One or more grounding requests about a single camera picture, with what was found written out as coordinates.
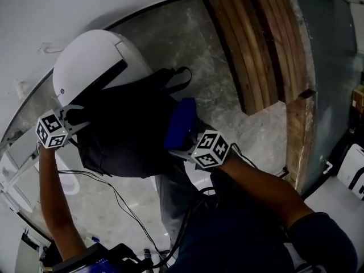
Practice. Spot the person's left forearm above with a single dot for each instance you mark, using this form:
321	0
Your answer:
54	198

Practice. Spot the brown cardboard box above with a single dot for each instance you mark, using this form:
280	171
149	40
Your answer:
359	95

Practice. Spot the person's teal shirt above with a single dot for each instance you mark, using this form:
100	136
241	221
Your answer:
241	237

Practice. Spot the blue cloth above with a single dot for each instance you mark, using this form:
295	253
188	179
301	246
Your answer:
182	124

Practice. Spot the person's right forearm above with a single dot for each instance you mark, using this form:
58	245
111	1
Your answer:
256	186

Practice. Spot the white closed-lid toilet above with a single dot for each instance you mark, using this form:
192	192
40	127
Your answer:
85	58

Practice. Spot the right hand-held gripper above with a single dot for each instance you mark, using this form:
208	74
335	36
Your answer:
210	149

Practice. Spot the black backpack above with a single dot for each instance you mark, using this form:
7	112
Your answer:
125	124

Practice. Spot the wooden slat pallet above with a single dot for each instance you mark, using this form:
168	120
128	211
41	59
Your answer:
281	38
241	55

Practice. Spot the white boxy appliance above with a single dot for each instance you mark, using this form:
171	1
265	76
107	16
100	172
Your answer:
352	169

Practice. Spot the black tablet screen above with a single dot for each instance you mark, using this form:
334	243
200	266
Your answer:
94	260

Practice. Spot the person's grey trousers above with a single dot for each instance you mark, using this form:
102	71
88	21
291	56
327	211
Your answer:
170	203

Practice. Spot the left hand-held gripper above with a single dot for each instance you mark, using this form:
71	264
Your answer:
51	129

